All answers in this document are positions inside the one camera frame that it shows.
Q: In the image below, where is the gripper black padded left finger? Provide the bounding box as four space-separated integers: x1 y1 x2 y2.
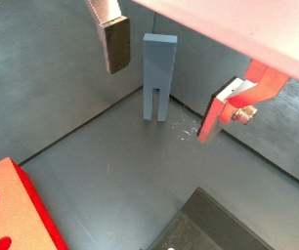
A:
85 0 131 74

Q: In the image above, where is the gripper red bracket right finger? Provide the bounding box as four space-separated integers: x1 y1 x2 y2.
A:
199 60 289 143

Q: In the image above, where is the red shape-sorting board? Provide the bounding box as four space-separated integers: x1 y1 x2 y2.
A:
0 158 69 250

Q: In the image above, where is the dark grey curved block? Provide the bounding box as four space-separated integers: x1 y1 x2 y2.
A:
148 187 273 250

